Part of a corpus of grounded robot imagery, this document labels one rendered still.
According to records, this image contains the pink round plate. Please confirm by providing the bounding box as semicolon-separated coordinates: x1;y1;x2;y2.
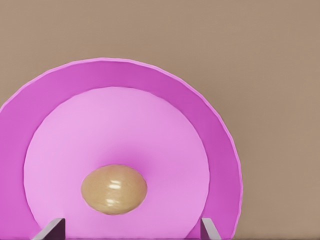
0;57;244;240

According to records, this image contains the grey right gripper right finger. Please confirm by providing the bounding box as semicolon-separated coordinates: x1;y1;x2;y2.
201;217;222;240

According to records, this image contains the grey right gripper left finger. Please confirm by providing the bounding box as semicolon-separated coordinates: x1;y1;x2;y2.
30;217;66;240

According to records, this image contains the brown egg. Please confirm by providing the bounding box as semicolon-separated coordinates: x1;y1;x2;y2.
80;164;148;216

